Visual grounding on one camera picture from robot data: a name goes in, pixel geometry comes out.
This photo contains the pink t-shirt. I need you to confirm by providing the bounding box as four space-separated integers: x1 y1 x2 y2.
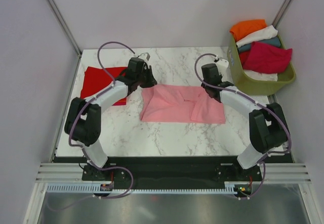
140 84 226 124

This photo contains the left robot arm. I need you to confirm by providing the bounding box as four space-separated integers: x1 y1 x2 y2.
64 53 157 180

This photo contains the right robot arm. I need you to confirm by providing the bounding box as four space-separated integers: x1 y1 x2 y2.
201 63 289 180

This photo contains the red t-shirt in basket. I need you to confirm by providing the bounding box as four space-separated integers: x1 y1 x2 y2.
238 51 250 66

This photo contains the olive green plastic basket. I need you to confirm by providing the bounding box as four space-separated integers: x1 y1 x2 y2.
227 35 296 96

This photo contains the white cloth basket bottom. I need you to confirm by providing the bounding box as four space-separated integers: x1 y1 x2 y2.
244 70 278 82

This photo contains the folded red t-shirt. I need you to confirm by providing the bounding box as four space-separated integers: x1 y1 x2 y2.
80 66 126 99

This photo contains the orange t-shirt in basket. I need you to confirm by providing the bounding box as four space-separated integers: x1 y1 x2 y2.
229 19 267 42

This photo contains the crimson t-shirt in basket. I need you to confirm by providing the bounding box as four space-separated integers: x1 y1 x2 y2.
242 42 293 74

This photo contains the teal t-shirt in basket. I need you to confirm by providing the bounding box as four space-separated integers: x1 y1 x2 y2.
237 36 281 54

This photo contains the white t-shirt in basket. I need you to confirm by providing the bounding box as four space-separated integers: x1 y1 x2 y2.
236 25 278 48

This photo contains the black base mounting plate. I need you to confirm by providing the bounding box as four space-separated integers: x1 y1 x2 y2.
52 155 296 191

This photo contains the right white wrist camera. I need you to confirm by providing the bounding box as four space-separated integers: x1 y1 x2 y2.
214 57 229 76

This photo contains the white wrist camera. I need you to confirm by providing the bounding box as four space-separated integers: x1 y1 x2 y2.
134 52 150 62
214 57 229 76

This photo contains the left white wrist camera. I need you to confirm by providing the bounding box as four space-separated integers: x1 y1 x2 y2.
134 52 150 62

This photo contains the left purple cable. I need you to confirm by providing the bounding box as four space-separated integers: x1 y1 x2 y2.
68 41 135 212

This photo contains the right aluminium frame post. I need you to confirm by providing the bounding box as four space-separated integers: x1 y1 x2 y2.
272 0 293 28

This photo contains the aluminium frame post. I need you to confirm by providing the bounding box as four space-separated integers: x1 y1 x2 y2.
46 0 82 58
272 0 293 28

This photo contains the left aluminium frame post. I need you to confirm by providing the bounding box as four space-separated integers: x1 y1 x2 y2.
46 0 82 58

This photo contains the white slotted cable duct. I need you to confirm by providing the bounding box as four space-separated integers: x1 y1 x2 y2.
46 182 246 194

